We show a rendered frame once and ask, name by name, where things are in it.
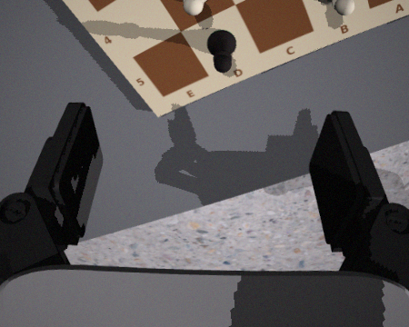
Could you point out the black pawn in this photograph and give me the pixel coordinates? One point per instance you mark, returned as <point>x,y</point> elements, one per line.
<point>221,44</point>

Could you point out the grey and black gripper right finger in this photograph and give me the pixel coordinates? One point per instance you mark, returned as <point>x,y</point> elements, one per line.
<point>356,216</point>

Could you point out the white chess pawn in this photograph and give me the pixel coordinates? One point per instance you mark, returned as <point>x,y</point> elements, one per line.
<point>342,7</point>
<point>193,7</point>

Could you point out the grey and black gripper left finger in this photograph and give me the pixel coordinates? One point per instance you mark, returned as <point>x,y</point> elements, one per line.
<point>57,200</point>

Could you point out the brown and cream chessboard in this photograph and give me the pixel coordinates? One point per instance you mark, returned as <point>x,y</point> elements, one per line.
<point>162,51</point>

